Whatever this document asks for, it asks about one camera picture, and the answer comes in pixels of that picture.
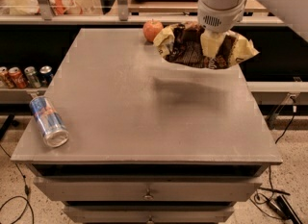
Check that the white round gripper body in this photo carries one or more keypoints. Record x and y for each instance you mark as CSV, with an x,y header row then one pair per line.
x,y
220,20

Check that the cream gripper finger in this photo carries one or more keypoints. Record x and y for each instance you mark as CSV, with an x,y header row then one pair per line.
x,y
211,42

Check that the brown chip bag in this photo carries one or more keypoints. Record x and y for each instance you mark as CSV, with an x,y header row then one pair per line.
x,y
180,43

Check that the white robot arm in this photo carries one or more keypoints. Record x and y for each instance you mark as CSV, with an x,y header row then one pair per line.
x,y
294,13

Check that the blue soda can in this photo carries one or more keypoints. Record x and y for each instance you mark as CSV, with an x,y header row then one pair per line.
x,y
47,74

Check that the blue silver redbull can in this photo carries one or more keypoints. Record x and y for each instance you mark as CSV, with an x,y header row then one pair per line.
x,y
50,124

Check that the green silver soda can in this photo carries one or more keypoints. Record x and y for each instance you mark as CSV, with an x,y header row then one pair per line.
x,y
32,76

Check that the white orange plastic bag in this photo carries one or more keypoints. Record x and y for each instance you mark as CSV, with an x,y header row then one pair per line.
x,y
31,7

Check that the red soda can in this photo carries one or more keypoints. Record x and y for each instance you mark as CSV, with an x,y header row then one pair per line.
x,y
18,77

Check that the orange soda can left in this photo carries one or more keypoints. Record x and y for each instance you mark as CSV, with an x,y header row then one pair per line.
x,y
6,78

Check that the red apple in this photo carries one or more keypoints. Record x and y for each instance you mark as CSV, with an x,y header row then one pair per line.
x,y
151,29

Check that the black power adapter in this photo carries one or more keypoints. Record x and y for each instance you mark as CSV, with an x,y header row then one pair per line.
x,y
284,209

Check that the grey upper drawer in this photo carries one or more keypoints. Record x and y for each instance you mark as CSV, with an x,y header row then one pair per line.
x,y
68,189

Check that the grey drawer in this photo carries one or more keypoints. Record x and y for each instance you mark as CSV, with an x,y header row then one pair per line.
x,y
68,189
149,214

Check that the grey lower drawer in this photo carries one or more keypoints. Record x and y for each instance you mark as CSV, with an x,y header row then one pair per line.
x,y
149,214

